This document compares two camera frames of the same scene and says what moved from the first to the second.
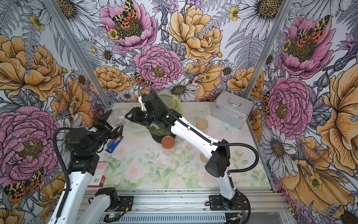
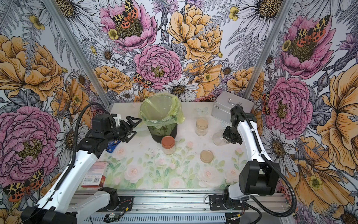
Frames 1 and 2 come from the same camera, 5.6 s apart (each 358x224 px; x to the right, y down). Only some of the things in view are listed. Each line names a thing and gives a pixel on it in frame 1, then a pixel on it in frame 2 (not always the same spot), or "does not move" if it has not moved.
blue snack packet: (113, 143) does not move
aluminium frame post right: (268, 50) does not move
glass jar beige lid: (117, 117) → (218, 139)
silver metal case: (231, 109) does not move
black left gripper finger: (118, 134) → (127, 139)
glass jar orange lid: (168, 144) does not move
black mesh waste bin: (158, 133) does not move
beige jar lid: (203, 159) does not move
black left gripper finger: (102, 120) → (131, 122)
